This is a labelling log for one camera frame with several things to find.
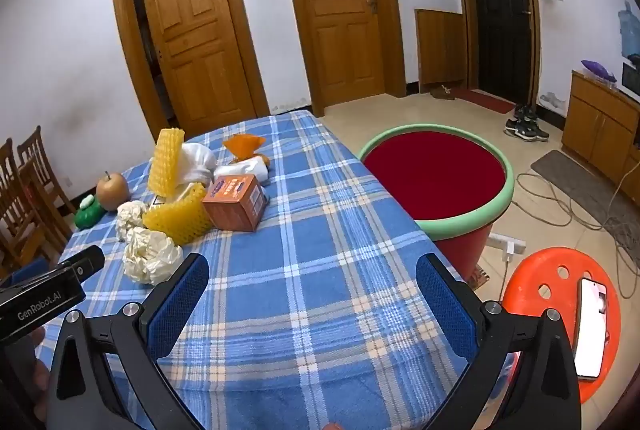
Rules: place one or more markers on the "white plastic bag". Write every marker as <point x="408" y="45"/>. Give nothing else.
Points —
<point x="197" y="160"/>

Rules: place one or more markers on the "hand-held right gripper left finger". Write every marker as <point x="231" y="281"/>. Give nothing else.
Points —
<point x="180" y="305"/>

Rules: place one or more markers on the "white smartphone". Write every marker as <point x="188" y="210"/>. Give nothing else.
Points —
<point x="590" y="335"/>

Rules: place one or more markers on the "brown apple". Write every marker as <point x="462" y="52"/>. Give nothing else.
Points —
<point x="112" y="192"/>

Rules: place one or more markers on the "brown slipper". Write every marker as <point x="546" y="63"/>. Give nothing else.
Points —
<point x="442" y="93"/>

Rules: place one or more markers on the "black entrance door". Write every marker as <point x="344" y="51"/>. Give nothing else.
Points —
<point x="500" y="10"/>

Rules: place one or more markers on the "wooden chair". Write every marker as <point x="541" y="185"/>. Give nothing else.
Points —
<point x="7" y="210"/>
<point x="30" y="138"/>

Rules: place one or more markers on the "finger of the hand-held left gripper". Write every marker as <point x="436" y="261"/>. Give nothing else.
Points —
<point x="85" y="262"/>

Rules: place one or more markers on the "orange cardboard box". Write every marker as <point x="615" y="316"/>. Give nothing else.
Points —
<point x="232" y="210"/>

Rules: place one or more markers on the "white tissue pack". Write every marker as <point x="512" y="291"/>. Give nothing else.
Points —
<point x="237" y="171"/>

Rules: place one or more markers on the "wooden shoe cabinet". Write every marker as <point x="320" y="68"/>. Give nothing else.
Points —
<point x="440" y="45"/>

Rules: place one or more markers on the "white charger plug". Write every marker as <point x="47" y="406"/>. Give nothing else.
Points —
<point x="509" y="251"/>

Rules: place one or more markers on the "white power strip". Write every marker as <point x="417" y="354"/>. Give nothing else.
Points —
<point x="500" y="239"/>

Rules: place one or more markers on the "small white paper ball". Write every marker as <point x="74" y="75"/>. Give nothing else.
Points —
<point x="131" y="217"/>

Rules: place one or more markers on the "red door mat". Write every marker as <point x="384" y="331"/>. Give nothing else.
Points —
<point x="485" y="100"/>

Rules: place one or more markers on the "orange plastic stool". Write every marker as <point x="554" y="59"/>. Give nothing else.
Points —
<point x="540" y="280"/>

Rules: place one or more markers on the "black white-soled sneaker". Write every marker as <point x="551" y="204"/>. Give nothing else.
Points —
<point x="539" y="133"/>
<point x="520" y="130"/>

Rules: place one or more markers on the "red bucket with green rim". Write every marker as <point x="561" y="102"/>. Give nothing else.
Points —
<point x="435" y="175"/>

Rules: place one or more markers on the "purple bag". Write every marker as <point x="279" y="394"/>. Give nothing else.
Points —
<point x="597" y="68"/>

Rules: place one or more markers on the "green toy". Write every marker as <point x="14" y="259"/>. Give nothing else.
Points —
<point x="87" y="212"/>

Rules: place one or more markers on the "blue plaid tablecloth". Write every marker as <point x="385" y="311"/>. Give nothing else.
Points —
<point x="320" y="260"/>

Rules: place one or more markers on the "large white paper ball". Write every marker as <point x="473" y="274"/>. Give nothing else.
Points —
<point x="152" y="255"/>

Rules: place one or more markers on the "wooden door with arched panel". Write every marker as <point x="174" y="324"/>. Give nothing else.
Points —
<point x="195" y="35"/>

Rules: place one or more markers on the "patterned floor mat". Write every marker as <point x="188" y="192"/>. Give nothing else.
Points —
<point x="479" y="277"/>

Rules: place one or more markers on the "yellow foam fruit net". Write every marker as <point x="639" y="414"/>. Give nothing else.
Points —
<point x="175" y="217"/>
<point x="165" y="160"/>

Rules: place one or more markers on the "dark shoe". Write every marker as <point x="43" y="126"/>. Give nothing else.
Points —
<point x="520" y="113"/>
<point x="531" y="113"/>

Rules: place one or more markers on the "dark television screen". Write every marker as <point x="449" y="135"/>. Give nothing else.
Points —
<point x="631" y="83"/>

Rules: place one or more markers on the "wooden sideboard cabinet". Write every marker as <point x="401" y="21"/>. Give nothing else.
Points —
<point x="595" y="125"/>

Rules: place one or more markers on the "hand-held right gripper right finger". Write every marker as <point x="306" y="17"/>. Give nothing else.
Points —
<point x="445" y="305"/>

